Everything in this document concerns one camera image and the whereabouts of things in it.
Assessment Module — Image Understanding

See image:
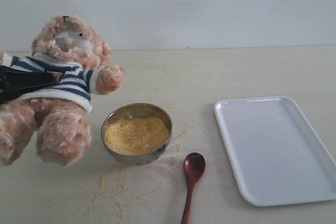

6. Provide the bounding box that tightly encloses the dark red wooden spoon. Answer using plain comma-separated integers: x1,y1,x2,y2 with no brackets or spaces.
181,152,206,224

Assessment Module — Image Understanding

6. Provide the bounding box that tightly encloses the beige teddy bear striped sweater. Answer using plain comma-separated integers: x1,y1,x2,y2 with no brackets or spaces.
1,15,125,167

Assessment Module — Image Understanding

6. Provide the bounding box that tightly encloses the white rectangular plastic tray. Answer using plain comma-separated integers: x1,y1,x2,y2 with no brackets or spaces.
214,96,335,207

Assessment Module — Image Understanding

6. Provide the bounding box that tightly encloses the steel bowl of yellow grain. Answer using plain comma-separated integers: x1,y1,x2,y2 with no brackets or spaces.
101,103,173,166

